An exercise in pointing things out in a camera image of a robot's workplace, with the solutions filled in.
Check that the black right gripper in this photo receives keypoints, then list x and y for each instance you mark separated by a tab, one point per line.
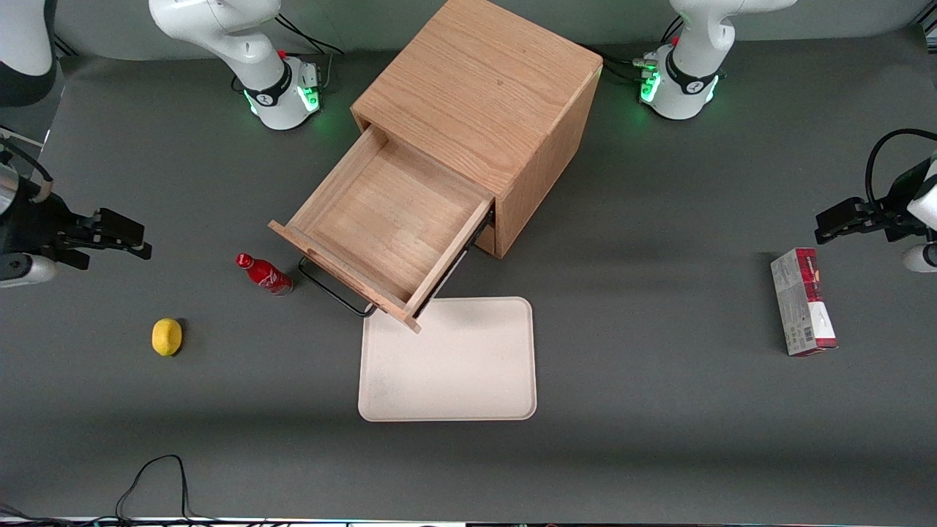
28	224

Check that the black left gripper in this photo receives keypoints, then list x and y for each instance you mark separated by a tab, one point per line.
894	211

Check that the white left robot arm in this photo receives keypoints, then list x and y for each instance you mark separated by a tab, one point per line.
688	80

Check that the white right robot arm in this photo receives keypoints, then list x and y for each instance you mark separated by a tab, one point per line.
219	25

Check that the wooden drawer cabinet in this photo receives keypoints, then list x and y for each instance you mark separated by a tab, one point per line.
483	88

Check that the grey and red carton box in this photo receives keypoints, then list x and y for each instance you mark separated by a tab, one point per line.
798	304

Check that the yellow lemon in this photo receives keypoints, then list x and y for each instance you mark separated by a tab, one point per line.
167	337

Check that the red cola bottle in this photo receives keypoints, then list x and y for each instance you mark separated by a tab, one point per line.
265	275

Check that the beige plastic tray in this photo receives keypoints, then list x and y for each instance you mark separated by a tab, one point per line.
454	366

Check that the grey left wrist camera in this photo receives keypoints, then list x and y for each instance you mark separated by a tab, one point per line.
921	258

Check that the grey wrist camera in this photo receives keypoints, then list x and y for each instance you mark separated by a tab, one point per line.
25	269
921	258

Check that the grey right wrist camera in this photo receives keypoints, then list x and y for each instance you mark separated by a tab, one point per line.
25	269

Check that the aluminium frame rail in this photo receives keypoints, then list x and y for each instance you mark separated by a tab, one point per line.
64	47

